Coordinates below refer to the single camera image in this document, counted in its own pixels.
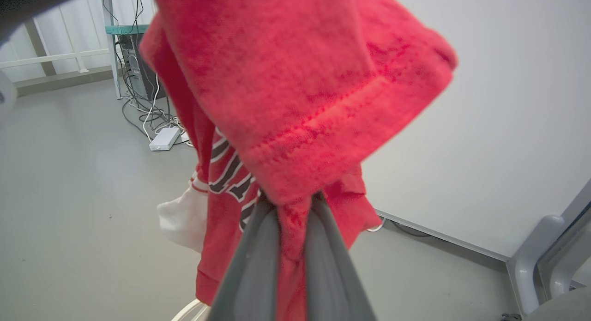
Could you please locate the large white partition panel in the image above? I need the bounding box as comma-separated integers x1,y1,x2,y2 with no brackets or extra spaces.
359,0,591,262

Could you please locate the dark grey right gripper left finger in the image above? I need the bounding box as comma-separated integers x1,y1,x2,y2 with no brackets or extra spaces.
207,197,280,321

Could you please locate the black floor cable at desk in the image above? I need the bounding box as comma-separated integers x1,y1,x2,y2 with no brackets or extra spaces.
121,76,194,147

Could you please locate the white perforated laundry basket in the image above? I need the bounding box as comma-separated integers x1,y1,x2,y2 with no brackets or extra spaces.
171,298,211,321

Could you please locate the grey foot of narrow partition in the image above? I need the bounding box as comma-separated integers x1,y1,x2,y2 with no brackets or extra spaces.
537,206,591,299

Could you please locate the white power strip box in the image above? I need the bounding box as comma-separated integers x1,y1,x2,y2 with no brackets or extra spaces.
148,127,181,152

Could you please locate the white floor cable at desk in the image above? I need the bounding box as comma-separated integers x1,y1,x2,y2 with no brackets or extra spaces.
142,73,161,142

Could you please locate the black computer tower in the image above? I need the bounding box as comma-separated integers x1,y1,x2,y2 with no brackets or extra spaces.
120,33,163,101

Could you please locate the red jersey with white sleeve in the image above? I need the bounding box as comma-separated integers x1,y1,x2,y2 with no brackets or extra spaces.
139,0,458,321

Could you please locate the black cable under partition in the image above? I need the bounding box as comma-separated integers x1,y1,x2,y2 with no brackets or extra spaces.
392,221,433,238

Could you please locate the grey partition foot beside sofa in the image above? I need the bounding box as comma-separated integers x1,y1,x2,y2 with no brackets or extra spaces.
507,214,567,315

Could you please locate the white window railing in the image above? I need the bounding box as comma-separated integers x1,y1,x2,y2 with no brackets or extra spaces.
0,48,112,74

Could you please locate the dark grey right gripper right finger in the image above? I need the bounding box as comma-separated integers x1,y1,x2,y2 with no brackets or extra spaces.
304,194,377,321

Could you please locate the grey metal desk leg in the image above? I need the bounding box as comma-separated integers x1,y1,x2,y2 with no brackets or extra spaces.
100,0,124,100

